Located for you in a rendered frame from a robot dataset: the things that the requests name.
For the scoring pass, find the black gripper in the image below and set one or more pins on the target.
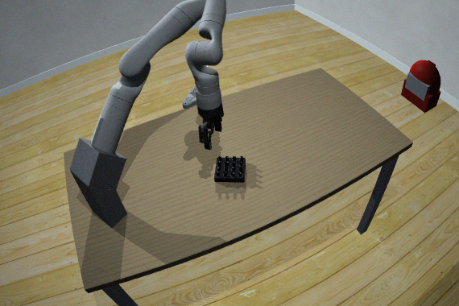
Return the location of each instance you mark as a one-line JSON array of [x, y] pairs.
[[208, 123]]

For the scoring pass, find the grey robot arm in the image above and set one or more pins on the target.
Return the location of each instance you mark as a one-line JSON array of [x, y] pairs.
[[135, 66]]

